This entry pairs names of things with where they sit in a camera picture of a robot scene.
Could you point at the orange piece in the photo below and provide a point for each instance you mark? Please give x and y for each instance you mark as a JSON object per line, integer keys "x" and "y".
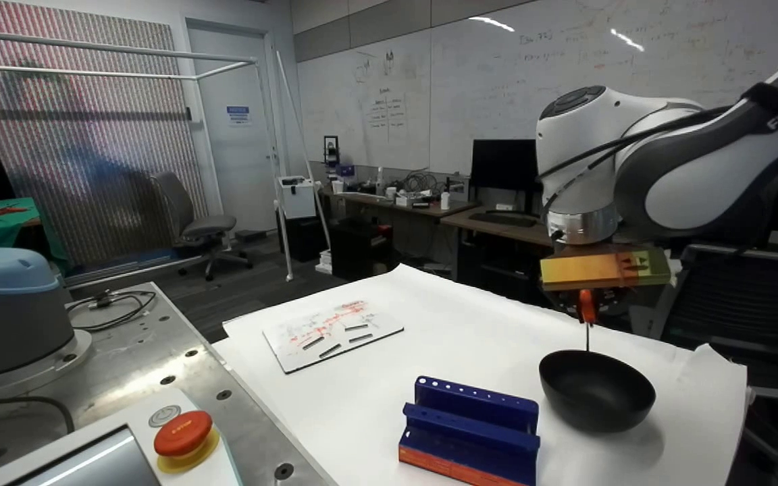
{"x": 588, "y": 305}

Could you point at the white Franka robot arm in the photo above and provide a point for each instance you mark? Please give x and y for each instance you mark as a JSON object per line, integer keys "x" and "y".
{"x": 676, "y": 162}

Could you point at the black bowl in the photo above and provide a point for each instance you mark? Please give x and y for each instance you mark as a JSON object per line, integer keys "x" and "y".
{"x": 598, "y": 393}

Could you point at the brown wooden desk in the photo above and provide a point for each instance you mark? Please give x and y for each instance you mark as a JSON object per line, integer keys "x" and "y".
{"x": 426, "y": 224}

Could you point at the white box appliance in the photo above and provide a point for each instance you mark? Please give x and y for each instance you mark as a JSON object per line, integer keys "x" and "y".
{"x": 299, "y": 197}

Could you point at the white card with red print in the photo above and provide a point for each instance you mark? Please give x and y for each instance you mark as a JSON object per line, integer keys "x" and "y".
{"x": 330, "y": 335}

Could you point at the black computer monitor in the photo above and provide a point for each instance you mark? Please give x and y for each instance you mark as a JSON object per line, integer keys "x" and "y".
{"x": 503, "y": 171}

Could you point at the white standing pole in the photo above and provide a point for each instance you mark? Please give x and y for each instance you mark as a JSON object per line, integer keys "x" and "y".
{"x": 281, "y": 162}

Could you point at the white door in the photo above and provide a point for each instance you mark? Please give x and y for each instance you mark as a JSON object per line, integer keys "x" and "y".
{"x": 236, "y": 135}

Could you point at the grey office chair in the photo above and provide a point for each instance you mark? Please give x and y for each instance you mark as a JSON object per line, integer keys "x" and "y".
{"x": 196, "y": 220}

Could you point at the blue door sign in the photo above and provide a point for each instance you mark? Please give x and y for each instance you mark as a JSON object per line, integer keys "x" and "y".
{"x": 240, "y": 115}

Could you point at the blue rack with orange base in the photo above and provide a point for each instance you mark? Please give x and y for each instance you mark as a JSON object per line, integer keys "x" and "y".
{"x": 471, "y": 432}

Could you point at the red emergency stop button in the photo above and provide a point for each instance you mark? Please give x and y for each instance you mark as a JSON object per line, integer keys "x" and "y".
{"x": 184, "y": 432}

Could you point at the white control box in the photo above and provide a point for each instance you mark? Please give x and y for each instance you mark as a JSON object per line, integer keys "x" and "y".
{"x": 110, "y": 455}

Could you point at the black mesh chair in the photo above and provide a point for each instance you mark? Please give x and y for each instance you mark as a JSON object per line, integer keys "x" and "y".
{"x": 749, "y": 305}

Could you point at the blue grey dome housing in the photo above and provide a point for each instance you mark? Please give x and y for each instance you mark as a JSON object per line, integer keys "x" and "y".
{"x": 6, "y": 310}

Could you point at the grey metal base plate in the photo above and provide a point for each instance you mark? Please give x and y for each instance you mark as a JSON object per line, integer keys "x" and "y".
{"x": 183, "y": 360}

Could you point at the white overhead pipe frame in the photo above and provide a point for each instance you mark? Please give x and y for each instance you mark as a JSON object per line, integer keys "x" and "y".
{"x": 100, "y": 55}

